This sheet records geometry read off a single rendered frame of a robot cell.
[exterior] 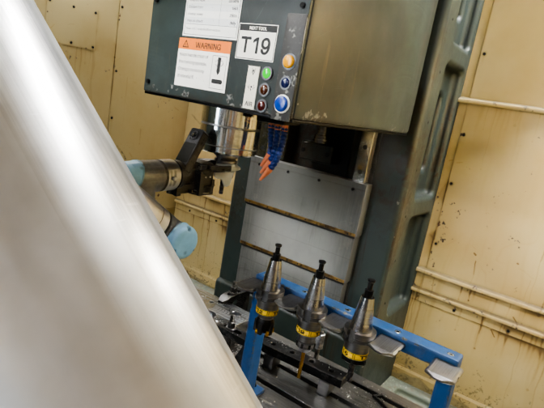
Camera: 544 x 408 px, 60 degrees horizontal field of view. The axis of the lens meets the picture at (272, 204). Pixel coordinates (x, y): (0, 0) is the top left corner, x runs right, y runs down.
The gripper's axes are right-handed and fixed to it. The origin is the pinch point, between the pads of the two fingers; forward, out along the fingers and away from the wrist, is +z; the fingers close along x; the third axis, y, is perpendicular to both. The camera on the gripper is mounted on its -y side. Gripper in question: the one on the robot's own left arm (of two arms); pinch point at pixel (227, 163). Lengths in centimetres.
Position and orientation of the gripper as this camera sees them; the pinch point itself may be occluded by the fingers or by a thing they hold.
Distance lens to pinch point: 130.7
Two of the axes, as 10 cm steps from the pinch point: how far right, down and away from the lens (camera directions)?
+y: -1.5, 9.6, 2.3
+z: 5.8, -1.0, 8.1
